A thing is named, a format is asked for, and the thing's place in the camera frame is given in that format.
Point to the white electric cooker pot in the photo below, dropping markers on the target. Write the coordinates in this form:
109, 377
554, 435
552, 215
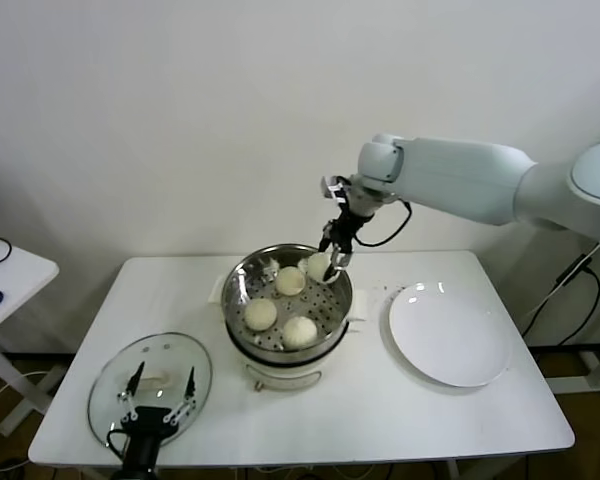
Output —
280, 372

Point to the white round plate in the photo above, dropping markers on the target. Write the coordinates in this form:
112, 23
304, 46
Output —
450, 335

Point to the stainless steel steamer basket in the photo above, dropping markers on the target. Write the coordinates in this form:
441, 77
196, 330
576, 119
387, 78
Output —
325, 305

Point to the glass pot lid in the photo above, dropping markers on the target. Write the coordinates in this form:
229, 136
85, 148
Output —
145, 350

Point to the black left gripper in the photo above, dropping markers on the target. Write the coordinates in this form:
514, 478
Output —
147, 425

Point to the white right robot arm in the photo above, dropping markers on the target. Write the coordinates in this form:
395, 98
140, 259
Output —
455, 175

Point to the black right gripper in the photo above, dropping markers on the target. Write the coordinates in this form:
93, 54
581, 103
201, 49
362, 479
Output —
352, 222

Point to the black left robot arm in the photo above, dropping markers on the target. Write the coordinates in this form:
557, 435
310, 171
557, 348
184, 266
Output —
139, 475

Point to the white steamed baozi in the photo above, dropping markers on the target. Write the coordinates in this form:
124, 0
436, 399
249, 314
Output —
260, 315
299, 332
317, 265
290, 281

